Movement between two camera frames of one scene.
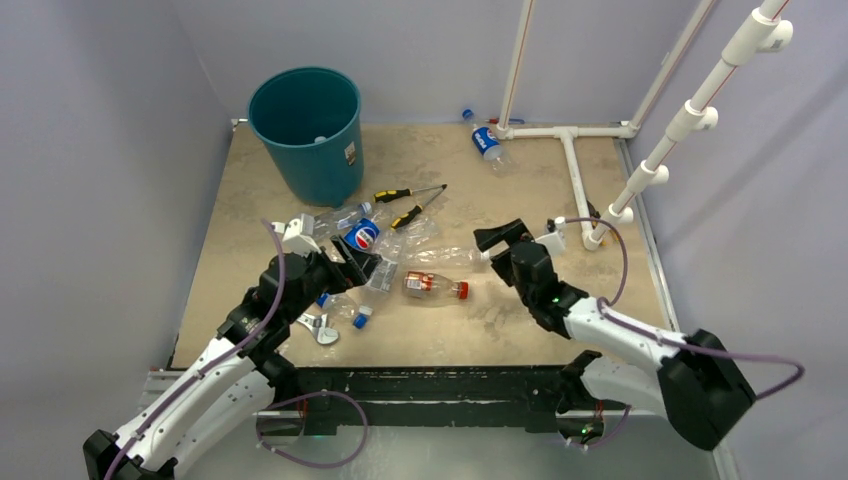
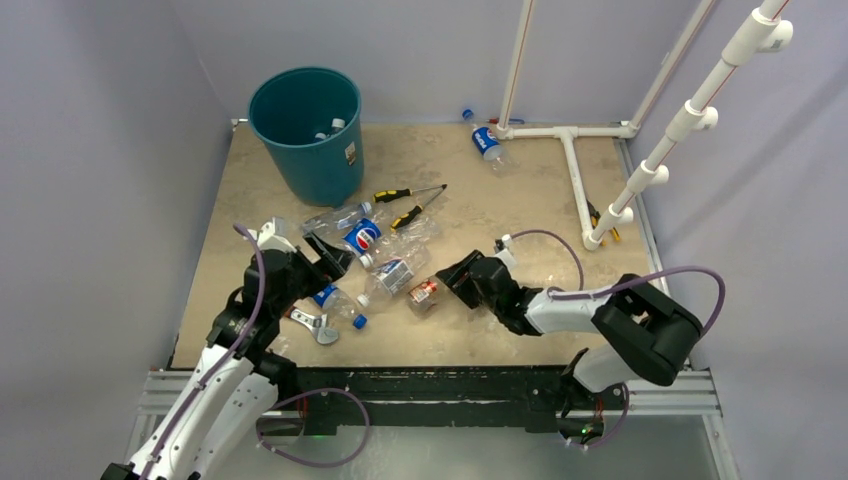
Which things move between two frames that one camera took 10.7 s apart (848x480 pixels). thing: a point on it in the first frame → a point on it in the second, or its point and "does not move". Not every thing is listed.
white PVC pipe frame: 766,28 does not move
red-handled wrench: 317,324 does not move
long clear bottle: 441,256 → 337,125
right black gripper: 513,231 → 458,278
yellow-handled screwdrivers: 402,219 does not move
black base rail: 436,395 does not move
